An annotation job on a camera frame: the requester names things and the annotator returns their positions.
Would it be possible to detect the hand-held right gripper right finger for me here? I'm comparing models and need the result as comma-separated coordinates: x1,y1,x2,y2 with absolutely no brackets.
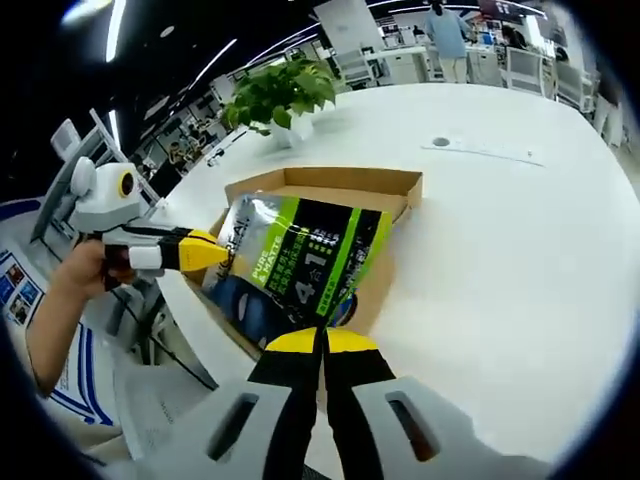
323,328,549,480

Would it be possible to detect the blue framed wall poster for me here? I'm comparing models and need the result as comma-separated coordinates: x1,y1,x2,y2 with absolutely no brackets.
0,248,42,327

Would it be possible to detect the ceiling light strip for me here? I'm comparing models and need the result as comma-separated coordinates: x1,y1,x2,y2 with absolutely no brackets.
104,0,127,64
188,38,239,90

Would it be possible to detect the silver green soft pouch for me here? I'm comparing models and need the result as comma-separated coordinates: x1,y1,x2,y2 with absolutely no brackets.
202,193,395,334

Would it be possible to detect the white office chair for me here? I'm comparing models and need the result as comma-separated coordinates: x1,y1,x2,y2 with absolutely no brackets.
505,47,546,96
554,62,599,114

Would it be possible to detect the white desk cabinet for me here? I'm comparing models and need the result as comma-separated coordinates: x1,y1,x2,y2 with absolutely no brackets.
379,47,432,86

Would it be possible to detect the grey metal rack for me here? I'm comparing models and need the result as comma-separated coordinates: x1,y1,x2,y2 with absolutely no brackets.
32,107,164,244

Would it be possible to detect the small black desk gadget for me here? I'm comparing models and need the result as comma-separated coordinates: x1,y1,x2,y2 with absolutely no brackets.
207,127,249,169

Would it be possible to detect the brown cardboard shoe box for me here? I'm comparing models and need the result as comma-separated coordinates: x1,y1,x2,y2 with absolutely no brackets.
187,167,425,362

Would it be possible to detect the person's left hand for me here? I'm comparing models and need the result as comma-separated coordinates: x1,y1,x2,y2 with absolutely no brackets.
52,238,135,305

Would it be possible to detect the green potted plant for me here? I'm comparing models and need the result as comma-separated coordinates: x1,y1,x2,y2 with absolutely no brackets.
219,58,338,150

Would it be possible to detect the white box device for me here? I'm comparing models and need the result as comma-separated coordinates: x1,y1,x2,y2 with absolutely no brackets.
51,118,81,161

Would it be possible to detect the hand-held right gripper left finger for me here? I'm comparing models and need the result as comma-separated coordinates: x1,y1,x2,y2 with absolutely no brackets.
124,327,324,480

